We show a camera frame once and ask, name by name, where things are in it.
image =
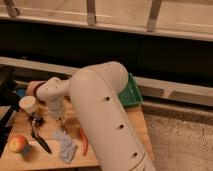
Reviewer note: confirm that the purple bowl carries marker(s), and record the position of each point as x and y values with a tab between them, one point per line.
36	88

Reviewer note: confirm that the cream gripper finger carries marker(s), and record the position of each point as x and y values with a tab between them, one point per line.
63	125

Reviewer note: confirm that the green plastic tray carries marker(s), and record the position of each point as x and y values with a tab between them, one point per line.
131	95

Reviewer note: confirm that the black handled utensil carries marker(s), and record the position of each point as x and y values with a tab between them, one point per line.
37	137

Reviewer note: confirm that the red yellow apple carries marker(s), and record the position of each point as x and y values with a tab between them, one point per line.
17	143

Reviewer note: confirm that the wooden cutting board table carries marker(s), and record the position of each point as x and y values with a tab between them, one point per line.
36	159

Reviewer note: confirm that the grey crumpled cloth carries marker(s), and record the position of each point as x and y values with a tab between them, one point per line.
67	146

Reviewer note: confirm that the red chili pepper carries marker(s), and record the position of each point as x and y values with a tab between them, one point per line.
84	141

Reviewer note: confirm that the white paper cup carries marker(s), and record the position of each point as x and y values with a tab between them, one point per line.
29	104

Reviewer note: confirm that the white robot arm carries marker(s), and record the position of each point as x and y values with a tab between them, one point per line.
93	91

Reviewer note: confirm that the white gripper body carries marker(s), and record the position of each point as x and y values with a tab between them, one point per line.
56	109

